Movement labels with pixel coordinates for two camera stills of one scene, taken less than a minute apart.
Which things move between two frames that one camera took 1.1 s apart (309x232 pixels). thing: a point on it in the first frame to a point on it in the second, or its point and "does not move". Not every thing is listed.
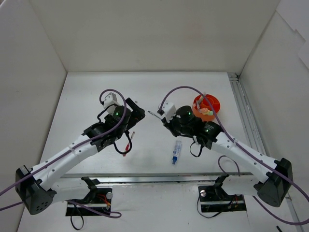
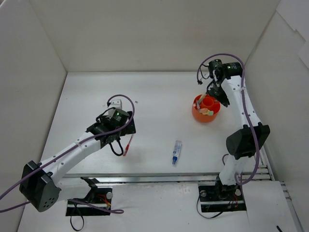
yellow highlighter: x=205 y=111 does not move
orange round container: x=201 y=109 does not move
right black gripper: x=167 y=123 to x=217 y=91
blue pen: x=154 y=115 to x=199 y=101
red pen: x=129 y=143 does not move
